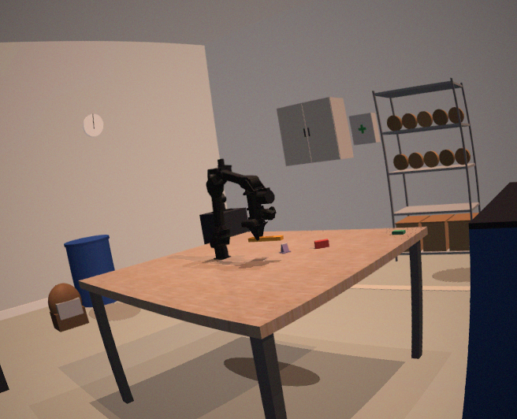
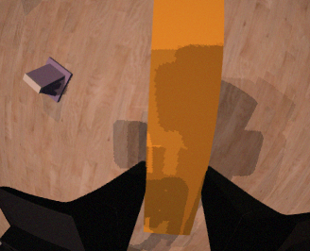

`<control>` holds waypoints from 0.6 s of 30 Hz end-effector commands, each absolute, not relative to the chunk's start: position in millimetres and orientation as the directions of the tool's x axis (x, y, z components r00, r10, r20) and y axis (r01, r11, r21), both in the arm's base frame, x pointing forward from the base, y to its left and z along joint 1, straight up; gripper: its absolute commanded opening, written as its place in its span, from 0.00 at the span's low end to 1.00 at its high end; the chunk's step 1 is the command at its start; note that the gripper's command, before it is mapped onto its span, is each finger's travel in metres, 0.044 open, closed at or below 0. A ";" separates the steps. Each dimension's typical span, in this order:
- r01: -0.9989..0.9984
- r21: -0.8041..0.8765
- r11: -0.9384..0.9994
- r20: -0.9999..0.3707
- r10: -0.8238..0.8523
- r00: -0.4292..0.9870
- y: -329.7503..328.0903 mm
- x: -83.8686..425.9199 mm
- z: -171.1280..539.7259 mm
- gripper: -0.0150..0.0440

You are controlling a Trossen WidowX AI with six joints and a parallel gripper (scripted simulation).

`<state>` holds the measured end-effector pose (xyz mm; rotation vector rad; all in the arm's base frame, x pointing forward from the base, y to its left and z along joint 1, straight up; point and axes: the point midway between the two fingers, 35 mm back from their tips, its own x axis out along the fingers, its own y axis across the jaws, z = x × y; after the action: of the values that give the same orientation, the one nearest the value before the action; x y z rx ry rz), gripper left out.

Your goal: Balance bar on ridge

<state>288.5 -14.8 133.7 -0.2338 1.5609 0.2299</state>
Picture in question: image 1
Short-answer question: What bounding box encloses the orange bar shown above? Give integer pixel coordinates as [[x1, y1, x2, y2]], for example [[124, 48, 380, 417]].
[[248, 235, 284, 243]]

